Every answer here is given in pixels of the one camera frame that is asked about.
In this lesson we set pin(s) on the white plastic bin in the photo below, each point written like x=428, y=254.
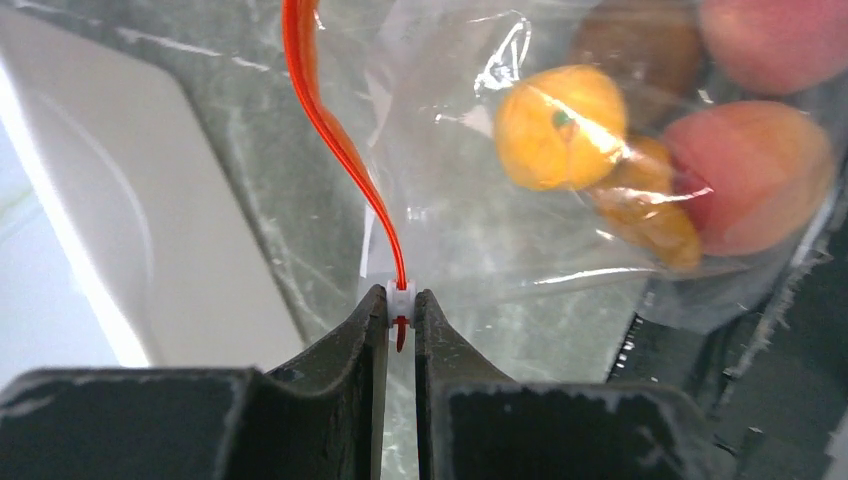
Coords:
x=142, y=209

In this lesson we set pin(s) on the orange peach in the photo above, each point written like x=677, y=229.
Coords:
x=751, y=173

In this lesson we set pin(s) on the dark orange fruit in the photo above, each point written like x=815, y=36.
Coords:
x=637, y=200

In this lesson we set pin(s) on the yellow orange fruit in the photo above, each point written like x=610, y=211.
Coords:
x=563, y=128

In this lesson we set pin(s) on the red peach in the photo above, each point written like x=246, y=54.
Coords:
x=776, y=47

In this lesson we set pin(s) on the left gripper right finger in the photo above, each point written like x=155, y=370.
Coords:
x=476, y=422

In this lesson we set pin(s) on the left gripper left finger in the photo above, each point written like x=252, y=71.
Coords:
x=317, y=416

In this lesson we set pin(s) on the clear zip top bag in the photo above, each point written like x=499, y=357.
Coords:
x=404, y=93

